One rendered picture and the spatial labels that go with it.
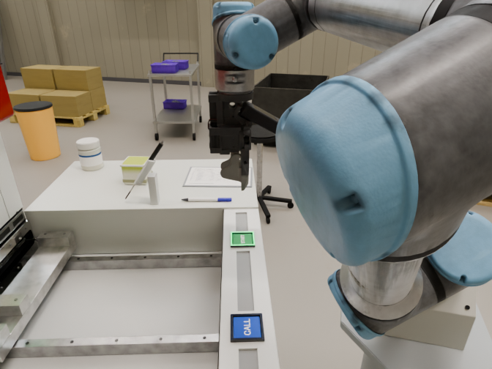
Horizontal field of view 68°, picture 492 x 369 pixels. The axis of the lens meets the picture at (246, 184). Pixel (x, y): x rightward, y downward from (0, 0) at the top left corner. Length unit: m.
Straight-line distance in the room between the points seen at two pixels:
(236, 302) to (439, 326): 0.42
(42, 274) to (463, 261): 0.87
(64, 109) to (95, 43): 3.57
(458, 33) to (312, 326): 1.83
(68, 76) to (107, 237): 4.81
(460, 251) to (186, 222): 0.67
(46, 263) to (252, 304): 0.56
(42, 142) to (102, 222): 3.28
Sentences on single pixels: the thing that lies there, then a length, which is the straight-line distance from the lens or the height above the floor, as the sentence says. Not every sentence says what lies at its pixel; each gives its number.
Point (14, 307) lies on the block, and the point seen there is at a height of 0.90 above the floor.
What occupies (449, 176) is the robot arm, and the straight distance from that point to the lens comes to 0.22.
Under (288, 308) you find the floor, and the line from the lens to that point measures 2.07.
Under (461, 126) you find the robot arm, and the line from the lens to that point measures 0.22.
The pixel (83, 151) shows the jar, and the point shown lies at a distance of 1.29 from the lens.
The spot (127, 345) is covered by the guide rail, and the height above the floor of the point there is 0.85.
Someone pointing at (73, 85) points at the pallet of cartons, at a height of 0.47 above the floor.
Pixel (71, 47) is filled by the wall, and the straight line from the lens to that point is 9.24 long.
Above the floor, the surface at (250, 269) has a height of 0.96.
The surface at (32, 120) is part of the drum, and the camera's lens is 4.23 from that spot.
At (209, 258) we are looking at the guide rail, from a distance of 0.99.
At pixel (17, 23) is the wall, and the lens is 10.07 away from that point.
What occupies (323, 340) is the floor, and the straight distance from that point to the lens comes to 1.95.
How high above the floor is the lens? 1.45
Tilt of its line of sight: 26 degrees down
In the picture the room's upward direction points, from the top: straight up
